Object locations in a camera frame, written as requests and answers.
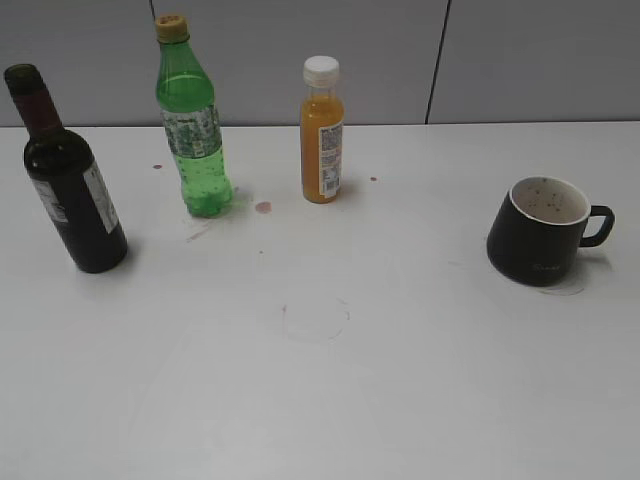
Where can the black mug white interior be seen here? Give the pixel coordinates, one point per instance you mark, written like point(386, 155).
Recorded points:
point(541, 224)

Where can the dark red wine bottle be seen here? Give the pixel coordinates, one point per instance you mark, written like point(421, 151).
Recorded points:
point(66, 176)

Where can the orange juice bottle white cap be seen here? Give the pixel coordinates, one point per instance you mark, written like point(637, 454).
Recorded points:
point(321, 130)

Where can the green plastic soda bottle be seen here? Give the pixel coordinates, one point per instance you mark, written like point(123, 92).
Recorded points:
point(186, 98)

